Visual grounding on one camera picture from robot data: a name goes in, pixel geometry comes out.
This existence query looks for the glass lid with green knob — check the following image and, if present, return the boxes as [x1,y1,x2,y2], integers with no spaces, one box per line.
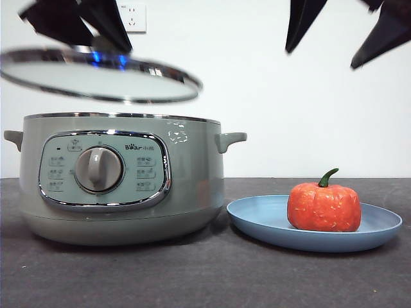
[0,35,204,105]

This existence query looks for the orange pumpkin with green stem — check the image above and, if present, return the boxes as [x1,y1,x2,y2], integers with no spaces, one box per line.
[286,167,362,232]

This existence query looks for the pale green electric steamer pot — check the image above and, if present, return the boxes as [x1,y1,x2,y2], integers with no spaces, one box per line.
[3,112,248,247]

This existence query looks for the blue round plate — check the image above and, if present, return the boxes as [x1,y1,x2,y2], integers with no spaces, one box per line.
[226,194,403,253]

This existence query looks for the white wall socket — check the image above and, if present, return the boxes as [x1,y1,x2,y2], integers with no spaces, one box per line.
[118,3,147,34]

